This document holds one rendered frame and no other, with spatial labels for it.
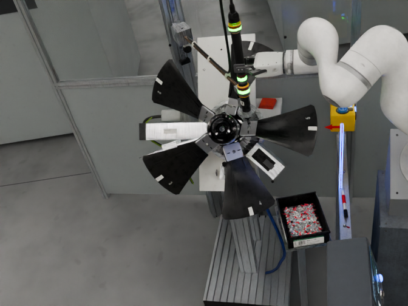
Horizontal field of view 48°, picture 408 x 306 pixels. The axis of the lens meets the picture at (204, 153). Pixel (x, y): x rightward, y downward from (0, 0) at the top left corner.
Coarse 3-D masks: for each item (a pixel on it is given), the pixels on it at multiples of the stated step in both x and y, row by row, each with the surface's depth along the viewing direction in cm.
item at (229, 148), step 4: (228, 144) 182; (232, 144) 183; (236, 144) 184; (224, 148) 180; (228, 148) 181; (232, 148) 182; (236, 148) 184; (240, 148) 185; (224, 152) 180; (228, 152) 181; (232, 152) 182; (236, 152) 183; (240, 152) 184; (228, 156) 181; (232, 156) 182; (236, 156) 183; (240, 156) 184; (228, 160) 180
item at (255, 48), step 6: (246, 42) 180; (246, 48) 180; (252, 48) 178; (258, 48) 176; (264, 48) 174; (246, 54) 179; (252, 54) 177; (234, 60) 184; (234, 78) 183; (252, 78) 175; (228, 96) 185; (234, 96) 181
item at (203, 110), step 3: (201, 108) 183; (204, 108) 182; (201, 111) 185; (204, 111) 183; (210, 111) 181; (201, 114) 186; (204, 114) 185; (207, 114) 184; (210, 114) 182; (213, 114) 181; (201, 117) 188; (207, 117) 185; (210, 117) 184; (207, 120) 186; (207, 123) 188
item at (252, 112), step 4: (236, 88) 172; (236, 92) 173; (236, 96) 173; (240, 104) 175; (240, 108) 176; (252, 108) 175; (240, 112) 174; (244, 112) 174; (248, 112) 173; (252, 112) 173; (240, 116) 174; (244, 116) 173; (248, 116) 173; (252, 116) 173
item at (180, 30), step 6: (174, 24) 217; (180, 24) 216; (186, 24) 214; (174, 30) 212; (180, 30) 211; (186, 30) 211; (174, 36) 216; (180, 36) 211; (192, 36) 214; (180, 42) 213; (186, 42) 214
